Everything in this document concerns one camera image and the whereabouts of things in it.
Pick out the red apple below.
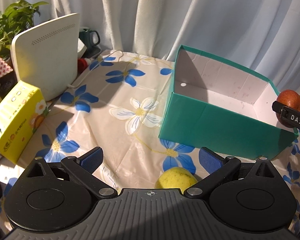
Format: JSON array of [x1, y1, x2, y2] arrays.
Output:
[[276, 89, 300, 128]]

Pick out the yellow-green pear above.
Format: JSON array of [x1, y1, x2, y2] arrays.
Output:
[[154, 167, 198, 192]]

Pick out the teal cardboard box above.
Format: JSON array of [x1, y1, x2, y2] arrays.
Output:
[[159, 45, 299, 159]]

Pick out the floral plastic tablecloth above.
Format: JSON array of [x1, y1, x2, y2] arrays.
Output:
[[0, 50, 300, 233]]

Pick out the yellow tissue box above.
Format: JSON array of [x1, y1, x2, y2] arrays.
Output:
[[0, 81, 48, 164]]

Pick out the white curtain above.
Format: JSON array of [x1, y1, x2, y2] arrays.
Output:
[[0, 0, 300, 92]]

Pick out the red small bottle cap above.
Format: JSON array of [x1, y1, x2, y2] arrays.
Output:
[[77, 58, 92, 74]]

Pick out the white router device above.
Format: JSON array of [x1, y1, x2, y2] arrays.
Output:
[[11, 13, 80, 101]]

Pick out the dark green mug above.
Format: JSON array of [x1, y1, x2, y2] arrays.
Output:
[[79, 27, 100, 50]]

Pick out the green potted plant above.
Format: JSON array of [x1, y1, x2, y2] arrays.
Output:
[[0, 0, 48, 60]]

